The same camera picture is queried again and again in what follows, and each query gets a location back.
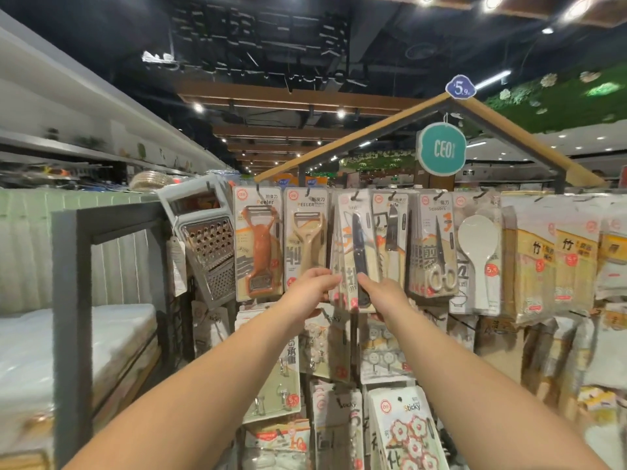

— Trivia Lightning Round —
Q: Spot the person's left hand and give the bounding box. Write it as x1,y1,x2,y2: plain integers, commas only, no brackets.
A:
281,267,344,321

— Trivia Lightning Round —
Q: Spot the person's right hand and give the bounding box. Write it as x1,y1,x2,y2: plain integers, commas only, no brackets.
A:
357,272,417,324

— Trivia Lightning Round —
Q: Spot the blue folding knife packet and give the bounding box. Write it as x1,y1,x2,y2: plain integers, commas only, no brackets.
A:
337,192,382,313

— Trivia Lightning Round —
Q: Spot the person's right forearm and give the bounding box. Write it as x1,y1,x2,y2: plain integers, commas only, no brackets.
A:
383,304,610,470

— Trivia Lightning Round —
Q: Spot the person's left forearm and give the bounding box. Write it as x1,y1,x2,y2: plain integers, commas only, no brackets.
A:
63,294,315,470

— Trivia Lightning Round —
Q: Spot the beige peeler packet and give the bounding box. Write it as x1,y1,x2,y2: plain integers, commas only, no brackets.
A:
283,187,330,292

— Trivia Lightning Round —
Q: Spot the small paring knife packet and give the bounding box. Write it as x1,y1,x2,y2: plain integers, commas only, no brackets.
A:
371,191,410,289

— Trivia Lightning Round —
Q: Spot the clear sticky hooks packet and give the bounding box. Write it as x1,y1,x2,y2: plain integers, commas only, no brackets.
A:
300,308,352,385

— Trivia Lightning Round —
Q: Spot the white face hooks packet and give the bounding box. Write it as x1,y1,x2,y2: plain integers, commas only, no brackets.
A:
359,313,417,385

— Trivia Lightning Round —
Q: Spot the white scissors packet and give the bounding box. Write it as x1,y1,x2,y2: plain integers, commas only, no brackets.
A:
408,191,460,300

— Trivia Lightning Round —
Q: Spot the orange peeler packet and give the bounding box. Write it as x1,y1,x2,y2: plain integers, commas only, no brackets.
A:
232,186,286,303

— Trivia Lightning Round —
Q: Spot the white rice spoon packet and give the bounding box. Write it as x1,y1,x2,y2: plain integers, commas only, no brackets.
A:
449,192,504,317

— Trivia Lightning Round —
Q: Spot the metal hooks packet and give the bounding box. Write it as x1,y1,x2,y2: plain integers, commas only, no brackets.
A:
234,308,302,425

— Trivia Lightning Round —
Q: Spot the metal grater in packet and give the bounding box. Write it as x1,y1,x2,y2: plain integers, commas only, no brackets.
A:
157,174,238,311

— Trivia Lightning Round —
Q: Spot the white sticky hooks packet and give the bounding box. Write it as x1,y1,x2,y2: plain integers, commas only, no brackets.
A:
190,300,232,360

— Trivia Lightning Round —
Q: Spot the grey sticky hooks packet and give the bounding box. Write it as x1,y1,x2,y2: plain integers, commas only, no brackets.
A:
311,380,365,470

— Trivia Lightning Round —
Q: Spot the round teal hanging sign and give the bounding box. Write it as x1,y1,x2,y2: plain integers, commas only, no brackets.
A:
416,122,467,177

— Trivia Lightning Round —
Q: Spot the flower sticky hooks packet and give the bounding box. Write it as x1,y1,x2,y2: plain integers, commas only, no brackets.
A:
367,386,442,470

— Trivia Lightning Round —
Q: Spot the yellow bamboo utensil packet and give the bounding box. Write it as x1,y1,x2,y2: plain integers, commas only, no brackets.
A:
501,193,559,324
595,196,627,313
554,195,601,314

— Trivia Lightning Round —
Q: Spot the orange print hooks packet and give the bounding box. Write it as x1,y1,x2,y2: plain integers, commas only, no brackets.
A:
242,419,312,470

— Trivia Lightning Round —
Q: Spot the woven basket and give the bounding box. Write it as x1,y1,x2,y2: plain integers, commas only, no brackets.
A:
128,170,169,192

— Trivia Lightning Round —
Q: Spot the blue price tag sign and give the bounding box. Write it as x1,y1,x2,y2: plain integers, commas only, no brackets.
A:
445,74,477,100

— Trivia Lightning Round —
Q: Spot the stack of plastic wrapped goods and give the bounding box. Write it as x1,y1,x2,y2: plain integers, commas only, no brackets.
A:
0,303,158,456

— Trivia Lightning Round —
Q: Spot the pale green padded panel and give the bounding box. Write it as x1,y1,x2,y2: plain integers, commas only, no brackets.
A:
0,189,162,317

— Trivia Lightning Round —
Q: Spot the wooden roof display frame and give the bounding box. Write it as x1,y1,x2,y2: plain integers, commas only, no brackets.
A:
254,91,608,189

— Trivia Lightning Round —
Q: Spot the grey metal shelf frame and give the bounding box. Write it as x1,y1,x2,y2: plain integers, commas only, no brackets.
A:
51,200,172,470

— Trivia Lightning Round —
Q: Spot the green plant wall decoration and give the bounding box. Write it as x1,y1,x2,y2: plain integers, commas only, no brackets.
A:
482,63,627,124

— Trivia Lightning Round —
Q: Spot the white wall shelf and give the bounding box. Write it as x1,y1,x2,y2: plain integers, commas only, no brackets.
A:
0,9,231,178

